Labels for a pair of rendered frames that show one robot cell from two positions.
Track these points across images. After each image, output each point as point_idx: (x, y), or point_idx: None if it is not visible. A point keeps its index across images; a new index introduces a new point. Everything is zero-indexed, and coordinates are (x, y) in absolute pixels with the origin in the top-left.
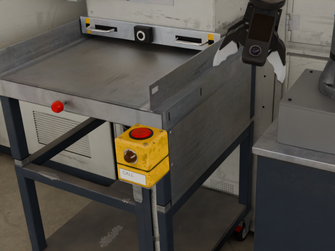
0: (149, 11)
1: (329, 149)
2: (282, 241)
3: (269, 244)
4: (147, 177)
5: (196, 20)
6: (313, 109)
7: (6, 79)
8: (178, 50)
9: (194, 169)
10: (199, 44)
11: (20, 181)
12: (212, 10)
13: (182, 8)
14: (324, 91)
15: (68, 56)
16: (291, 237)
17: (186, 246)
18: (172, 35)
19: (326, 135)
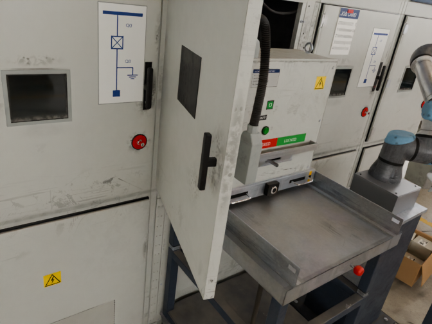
0: (273, 169)
1: (404, 209)
2: (383, 267)
3: (378, 272)
4: None
5: (301, 165)
6: (407, 193)
7: (307, 279)
8: (283, 189)
9: None
10: (312, 180)
11: None
12: (312, 155)
13: (296, 159)
14: (390, 182)
15: (261, 233)
16: (387, 261)
17: (286, 319)
18: (288, 180)
19: (406, 202)
